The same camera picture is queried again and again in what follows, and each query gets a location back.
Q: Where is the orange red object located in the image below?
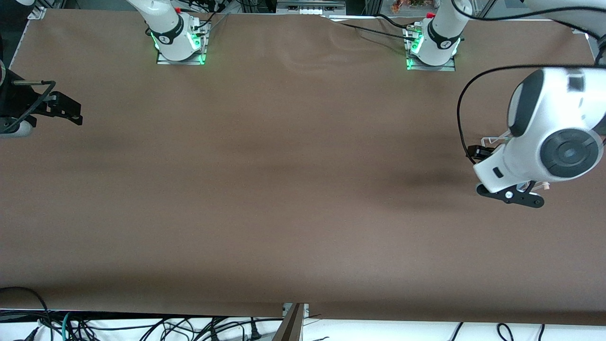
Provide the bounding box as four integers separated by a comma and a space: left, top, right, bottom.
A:
391, 0, 427, 13

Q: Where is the brown table cover sheet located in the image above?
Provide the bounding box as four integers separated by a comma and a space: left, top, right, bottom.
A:
0, 9, 606, 327

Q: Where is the brown support beam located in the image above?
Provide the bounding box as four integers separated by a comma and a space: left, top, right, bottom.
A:
272, 303, 306, 341

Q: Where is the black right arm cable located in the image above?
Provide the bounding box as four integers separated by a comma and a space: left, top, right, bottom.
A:
13, 80, 57, 120

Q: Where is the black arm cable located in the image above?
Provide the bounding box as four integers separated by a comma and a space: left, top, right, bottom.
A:
13, 80, 57, 120
456, 64, 598, 165

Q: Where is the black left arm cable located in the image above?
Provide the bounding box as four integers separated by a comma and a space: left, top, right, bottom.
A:
456, 64, 598, 165

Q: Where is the white wire rack with dowel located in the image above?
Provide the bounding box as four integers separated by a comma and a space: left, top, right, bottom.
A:
481, 134, 550, 193

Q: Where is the thin black base cable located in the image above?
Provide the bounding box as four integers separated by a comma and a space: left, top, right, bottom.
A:
327, 13, 418, 41

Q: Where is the thick black looping cable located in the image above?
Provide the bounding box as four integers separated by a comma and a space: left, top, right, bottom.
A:
0, 286, 51, 341

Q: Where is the grey metal rail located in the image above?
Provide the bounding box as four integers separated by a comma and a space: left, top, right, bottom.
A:
276, 0, 346, 15

